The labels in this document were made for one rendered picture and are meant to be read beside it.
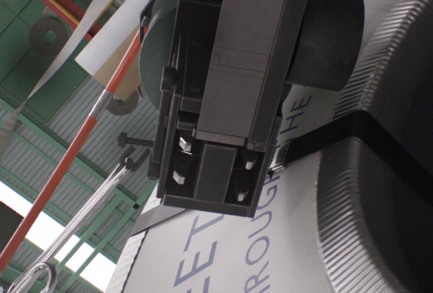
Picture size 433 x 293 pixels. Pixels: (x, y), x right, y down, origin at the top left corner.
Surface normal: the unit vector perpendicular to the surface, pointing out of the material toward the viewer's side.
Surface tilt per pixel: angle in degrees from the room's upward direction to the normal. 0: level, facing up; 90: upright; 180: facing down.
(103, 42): 90
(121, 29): 90
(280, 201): 90
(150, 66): 65
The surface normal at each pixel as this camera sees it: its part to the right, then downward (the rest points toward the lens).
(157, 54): 0.00, 0.55
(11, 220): 0.59, -0.26
